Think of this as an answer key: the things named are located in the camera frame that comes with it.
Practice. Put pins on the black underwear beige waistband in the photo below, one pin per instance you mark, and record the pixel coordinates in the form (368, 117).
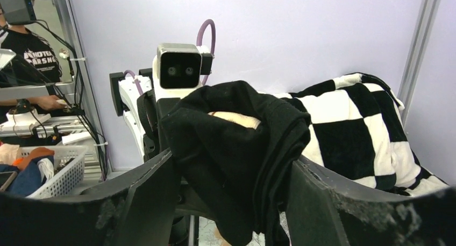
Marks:
(235, 146)

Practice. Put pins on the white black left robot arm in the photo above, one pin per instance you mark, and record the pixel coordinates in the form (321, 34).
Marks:
(126, 87)

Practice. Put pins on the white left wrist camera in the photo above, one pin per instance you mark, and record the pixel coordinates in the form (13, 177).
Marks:
(177, 69)

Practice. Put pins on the black white checkered blanket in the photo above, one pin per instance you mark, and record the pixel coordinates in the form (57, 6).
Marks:
(356, 131)

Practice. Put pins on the person in black shirt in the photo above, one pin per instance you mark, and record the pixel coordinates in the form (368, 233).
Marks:
(40, 62)

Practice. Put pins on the white plastic basket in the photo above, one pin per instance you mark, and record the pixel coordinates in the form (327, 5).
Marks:
(51, 175)

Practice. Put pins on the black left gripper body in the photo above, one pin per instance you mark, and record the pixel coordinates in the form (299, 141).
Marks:
(160, 123)

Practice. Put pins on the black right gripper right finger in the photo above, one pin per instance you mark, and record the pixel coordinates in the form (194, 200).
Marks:
(325, 208)

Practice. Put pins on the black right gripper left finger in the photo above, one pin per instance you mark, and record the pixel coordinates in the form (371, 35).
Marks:
(135, 208)

